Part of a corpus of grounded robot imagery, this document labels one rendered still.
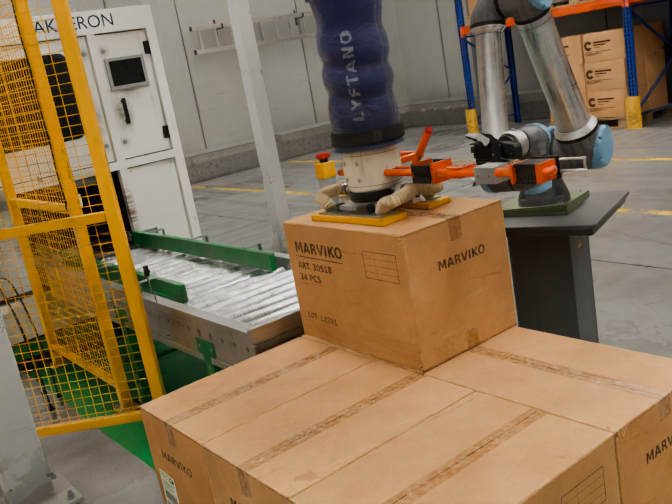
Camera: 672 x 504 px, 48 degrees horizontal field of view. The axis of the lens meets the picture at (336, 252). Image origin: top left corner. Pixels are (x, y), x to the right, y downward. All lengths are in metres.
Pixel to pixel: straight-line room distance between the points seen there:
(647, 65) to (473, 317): 8.57
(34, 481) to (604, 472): 2.13
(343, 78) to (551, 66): 0.75
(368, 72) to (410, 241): 0.52
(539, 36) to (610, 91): 7.79
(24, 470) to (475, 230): 1.90
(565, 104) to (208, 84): 10.07
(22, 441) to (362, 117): 1.76
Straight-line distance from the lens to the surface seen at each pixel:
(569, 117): 2.71
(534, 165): 1.89
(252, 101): 5.86
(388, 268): 2.10
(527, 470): 1.66
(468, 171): 2.03
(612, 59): 10.28
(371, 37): 2.23
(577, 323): 2.93
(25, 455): 3.12
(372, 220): 2.18
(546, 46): 2.59
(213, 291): 3.36
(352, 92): 2.22
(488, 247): 2.26
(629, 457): 1.85
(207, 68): 12.43
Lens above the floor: 1.41
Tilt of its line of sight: 14 degrees down
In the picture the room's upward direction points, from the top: 10 degrees counter-clockwise
